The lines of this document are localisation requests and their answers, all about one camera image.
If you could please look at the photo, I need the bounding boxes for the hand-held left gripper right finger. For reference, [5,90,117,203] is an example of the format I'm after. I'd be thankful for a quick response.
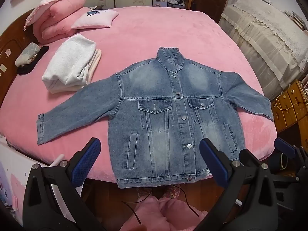
[199,138,287,231]

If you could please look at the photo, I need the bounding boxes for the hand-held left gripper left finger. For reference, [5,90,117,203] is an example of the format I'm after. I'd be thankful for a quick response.
[23,137,101,231]

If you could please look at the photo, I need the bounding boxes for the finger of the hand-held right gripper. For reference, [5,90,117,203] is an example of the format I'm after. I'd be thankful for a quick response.
[274,138,308,174]
[239,148,263,169]

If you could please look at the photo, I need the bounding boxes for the blue denim jacket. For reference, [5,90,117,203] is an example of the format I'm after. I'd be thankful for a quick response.
[37,47,275,188]

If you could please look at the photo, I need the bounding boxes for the wooden drawer cabinet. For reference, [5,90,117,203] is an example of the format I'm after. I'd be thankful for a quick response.
[271,79,308,133]

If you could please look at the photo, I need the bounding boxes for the colourful knitted slipper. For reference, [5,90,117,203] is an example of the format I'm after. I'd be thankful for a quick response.
[162,185,184,200]
[137,186,153,199]

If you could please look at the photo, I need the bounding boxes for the person's pink trouser legs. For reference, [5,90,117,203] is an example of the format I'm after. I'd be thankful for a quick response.
[121,184,200,225]

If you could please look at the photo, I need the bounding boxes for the white printed box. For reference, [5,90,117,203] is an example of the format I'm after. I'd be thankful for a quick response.
[0,136,85,222]

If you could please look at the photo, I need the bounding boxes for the white folded fleece garment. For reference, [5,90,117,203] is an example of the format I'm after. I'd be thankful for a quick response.
[42,34,97,88]

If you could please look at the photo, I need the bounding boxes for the black cloth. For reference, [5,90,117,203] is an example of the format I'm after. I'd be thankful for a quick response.
[17,46,50,75]

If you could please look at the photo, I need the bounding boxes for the cream lace furniture cover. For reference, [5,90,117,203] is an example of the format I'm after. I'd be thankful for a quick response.
[218,0,308,100]

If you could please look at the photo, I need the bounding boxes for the grey fabric pouch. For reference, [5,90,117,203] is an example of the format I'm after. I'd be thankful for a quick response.
[15,43,41,67]

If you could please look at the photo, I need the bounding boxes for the pink plush bed blanket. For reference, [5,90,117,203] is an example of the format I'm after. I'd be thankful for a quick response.
[0,7,277,183]

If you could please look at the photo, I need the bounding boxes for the small pink printed pillow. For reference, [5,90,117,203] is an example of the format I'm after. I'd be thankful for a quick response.
[71,9,119,29]

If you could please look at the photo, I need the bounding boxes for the wooden headboard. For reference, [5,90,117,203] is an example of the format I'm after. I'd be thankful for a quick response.
[0,8,44,87]

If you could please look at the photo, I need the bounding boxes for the pink folded quilt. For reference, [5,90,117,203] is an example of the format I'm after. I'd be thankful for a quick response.
[23,0,90,43]

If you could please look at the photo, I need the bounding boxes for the pale yellow cord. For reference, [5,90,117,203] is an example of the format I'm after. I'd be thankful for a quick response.
[275,80,308,112]

